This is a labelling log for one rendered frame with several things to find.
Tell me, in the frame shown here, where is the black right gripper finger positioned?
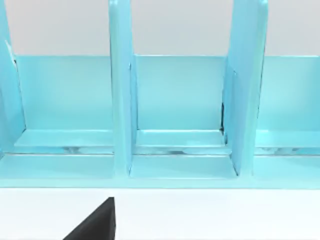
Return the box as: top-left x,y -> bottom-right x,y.
62,196 -> 117,240

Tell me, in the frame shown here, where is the light blue rack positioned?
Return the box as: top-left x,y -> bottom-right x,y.
0,0 -> 320,190

